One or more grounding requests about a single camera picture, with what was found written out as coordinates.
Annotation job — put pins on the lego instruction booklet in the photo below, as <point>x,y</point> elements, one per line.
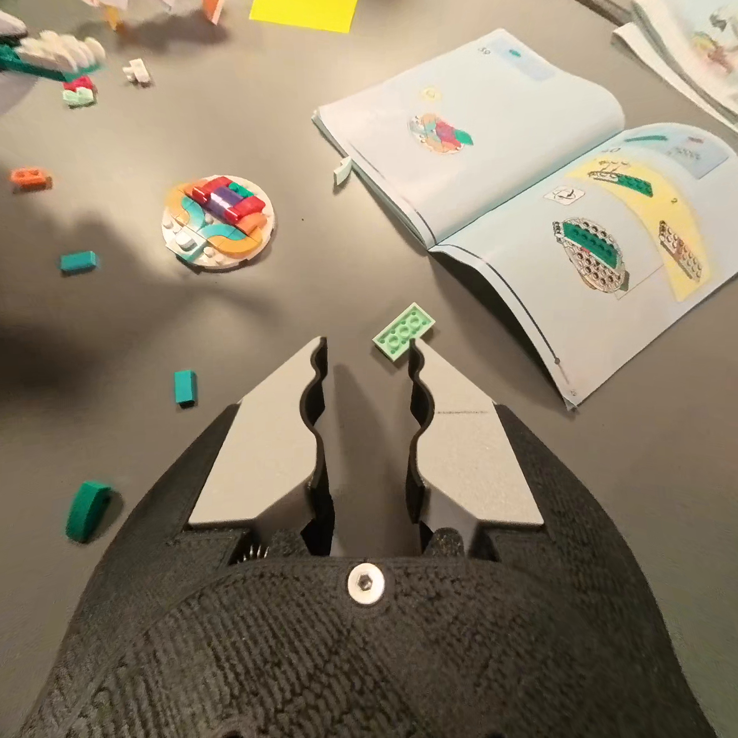
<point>686,52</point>
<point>519,173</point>

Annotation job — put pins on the white lego unicorn build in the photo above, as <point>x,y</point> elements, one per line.
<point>213,8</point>

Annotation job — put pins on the small white green lego piece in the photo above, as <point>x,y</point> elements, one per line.
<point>78,99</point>

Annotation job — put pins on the teal lego piece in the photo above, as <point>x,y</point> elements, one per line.
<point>79,261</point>
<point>185,387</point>
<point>87,510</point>

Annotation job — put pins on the yellow sticky note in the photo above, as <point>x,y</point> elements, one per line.
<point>303,14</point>

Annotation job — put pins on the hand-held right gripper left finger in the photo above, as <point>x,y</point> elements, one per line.
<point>259,461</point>

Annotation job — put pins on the pale green lego piece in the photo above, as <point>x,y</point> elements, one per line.
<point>342,172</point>

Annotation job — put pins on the red lego piece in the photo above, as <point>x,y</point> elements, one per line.
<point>79,85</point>

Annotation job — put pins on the round colourful lego build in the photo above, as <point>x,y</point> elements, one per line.
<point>219,222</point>

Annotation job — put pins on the orange lego piece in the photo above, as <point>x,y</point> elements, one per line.
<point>30,177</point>

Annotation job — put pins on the closed lego instruction booklet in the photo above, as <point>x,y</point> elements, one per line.
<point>686,52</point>

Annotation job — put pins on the pale green lego plate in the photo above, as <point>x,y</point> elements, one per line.
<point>403,333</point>

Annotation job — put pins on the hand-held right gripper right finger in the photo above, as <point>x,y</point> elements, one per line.
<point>478,467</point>

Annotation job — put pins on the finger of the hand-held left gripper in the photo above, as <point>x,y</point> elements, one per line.
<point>10,24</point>
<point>14,92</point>

